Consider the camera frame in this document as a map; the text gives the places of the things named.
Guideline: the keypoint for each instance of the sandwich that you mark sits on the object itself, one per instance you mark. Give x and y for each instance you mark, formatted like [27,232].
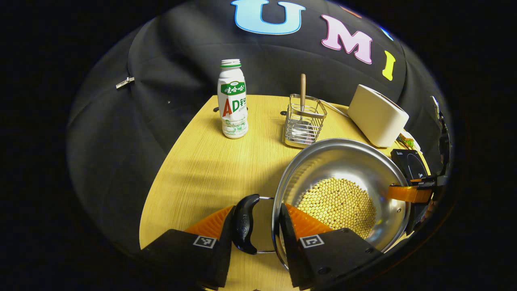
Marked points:
[407,140]

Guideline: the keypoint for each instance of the white drink bottle green label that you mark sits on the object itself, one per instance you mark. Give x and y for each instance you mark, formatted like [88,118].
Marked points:
[233,105]

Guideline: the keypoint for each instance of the white toaster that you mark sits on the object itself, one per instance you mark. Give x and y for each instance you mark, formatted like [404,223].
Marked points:
[377,117]

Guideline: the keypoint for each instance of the pile of yellow soybeans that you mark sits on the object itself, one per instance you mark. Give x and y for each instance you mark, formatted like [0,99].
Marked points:
[339,202]

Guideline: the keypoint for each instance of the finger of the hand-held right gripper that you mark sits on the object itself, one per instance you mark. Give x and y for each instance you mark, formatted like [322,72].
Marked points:
[408,194]
[416,218]

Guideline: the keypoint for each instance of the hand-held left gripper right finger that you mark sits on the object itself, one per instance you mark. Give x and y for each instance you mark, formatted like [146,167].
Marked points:
[291,250]

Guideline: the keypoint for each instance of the black induction cooktop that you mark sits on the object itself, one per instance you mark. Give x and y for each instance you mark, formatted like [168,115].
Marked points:
[414,165]

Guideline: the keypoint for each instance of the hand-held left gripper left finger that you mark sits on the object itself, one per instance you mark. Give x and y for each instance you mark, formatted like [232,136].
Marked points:
[224,262]

